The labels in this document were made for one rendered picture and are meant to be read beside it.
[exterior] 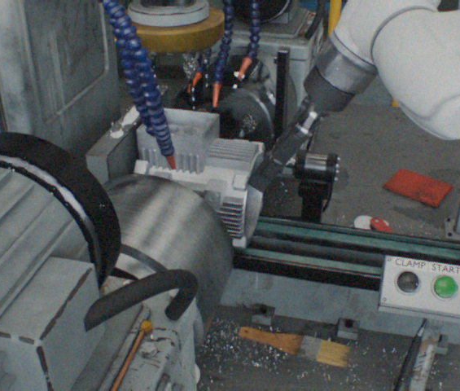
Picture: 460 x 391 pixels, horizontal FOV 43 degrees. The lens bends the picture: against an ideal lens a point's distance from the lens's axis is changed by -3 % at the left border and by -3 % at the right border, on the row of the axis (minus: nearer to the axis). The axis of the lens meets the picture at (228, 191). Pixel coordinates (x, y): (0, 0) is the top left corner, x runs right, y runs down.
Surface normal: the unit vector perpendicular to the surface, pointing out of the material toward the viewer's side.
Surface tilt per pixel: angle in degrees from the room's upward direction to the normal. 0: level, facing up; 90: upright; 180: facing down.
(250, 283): 90
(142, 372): 0
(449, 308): 36
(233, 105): 90
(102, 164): 90
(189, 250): 47
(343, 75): 90
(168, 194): 21
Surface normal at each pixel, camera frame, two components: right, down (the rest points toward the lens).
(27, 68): 0.97, 0.14
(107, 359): 0.00, -0.85
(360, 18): -0.86, -0.08
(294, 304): -0.25, 0.51
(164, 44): 0.04, 0.53
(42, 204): 0.63, -0.56
